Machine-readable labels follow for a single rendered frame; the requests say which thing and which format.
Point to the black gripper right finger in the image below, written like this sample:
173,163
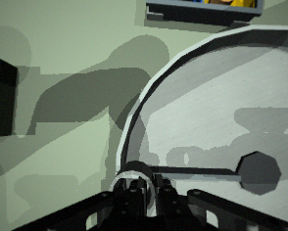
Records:
189,213

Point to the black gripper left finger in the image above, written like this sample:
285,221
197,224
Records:
113,213

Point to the grey round turntable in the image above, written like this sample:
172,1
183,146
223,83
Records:
220,116

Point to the bronze bushing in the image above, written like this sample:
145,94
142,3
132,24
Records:
224,2

